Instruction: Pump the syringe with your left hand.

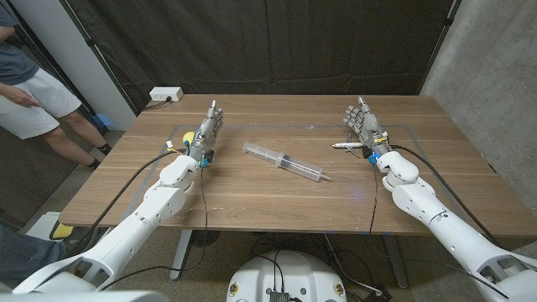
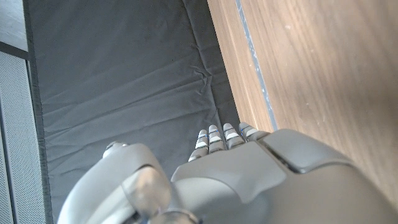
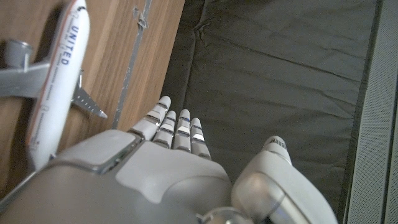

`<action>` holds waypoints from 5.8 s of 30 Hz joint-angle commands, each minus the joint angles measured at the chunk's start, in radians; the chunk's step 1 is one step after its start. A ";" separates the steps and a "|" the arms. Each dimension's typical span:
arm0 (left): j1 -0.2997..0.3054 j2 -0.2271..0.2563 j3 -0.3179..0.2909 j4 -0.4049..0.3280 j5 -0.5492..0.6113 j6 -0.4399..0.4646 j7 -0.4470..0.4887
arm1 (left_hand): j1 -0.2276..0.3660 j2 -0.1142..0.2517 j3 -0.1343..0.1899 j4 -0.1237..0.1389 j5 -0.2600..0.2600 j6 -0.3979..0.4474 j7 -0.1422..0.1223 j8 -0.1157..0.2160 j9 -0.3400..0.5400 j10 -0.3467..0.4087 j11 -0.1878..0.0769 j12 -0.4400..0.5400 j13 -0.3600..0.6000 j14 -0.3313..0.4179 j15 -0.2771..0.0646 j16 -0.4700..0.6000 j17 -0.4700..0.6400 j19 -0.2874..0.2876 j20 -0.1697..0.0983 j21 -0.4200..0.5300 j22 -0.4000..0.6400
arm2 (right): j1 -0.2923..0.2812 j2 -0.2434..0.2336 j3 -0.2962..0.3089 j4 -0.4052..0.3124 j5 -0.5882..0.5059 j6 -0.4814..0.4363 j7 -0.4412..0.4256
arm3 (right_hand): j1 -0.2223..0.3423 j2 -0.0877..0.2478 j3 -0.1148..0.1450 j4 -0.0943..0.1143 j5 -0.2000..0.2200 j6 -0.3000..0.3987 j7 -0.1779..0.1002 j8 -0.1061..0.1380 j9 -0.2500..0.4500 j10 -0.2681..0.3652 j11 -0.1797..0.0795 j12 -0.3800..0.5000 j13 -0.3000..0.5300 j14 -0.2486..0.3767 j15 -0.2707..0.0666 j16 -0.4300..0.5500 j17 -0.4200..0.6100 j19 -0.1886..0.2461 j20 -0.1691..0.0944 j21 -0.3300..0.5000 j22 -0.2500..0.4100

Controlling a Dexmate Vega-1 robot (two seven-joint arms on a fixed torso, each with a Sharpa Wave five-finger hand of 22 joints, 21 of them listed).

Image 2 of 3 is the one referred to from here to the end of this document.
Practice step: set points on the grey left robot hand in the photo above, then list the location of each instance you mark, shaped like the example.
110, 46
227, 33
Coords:
248, 186

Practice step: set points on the white perforated panel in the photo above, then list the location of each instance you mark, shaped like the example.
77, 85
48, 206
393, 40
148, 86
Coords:
18, 140

